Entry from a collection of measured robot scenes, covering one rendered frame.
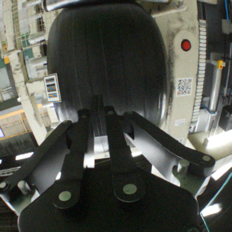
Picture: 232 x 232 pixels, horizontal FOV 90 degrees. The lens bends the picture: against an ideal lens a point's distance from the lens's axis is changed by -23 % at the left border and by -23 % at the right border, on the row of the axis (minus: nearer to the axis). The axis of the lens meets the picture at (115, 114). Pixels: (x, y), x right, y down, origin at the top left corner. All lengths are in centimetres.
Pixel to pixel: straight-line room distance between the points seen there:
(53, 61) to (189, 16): 47
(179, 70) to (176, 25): 16
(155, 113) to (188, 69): 29
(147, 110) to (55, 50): 24
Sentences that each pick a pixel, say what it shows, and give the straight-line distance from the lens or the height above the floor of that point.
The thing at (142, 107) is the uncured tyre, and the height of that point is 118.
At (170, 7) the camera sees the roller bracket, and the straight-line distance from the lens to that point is 47.
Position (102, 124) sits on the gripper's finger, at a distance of 16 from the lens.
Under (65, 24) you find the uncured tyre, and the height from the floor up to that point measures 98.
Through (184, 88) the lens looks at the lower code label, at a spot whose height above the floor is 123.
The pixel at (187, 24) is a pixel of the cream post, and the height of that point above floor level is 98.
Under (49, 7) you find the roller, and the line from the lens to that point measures 43.
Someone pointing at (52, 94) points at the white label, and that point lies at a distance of 33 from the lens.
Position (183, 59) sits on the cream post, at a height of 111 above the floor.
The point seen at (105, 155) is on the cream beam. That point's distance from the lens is 103.
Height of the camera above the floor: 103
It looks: 30 degrees up
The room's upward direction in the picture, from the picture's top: 174 degrees clockwise
